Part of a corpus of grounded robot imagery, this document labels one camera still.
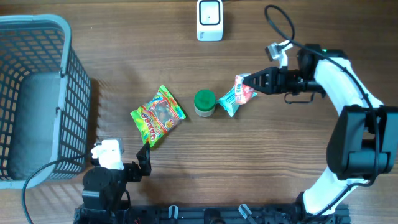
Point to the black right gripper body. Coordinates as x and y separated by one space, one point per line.
293 81

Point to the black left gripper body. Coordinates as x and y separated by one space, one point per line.
130 172

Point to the red white small carton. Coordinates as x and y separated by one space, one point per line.
243 93

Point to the light blue tissue pack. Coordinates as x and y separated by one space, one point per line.
228 102

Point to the green gummy worms bag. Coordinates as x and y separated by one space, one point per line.
157 117

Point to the green lid jar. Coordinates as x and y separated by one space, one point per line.
204 103

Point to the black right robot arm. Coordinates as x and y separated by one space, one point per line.
363 144

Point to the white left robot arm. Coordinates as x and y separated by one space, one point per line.
104 187

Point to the white barcode scanner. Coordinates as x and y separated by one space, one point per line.
209 20

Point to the grey plastic shopping basket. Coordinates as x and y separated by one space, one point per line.
45 102

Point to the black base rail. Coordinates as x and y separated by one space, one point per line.
266 214

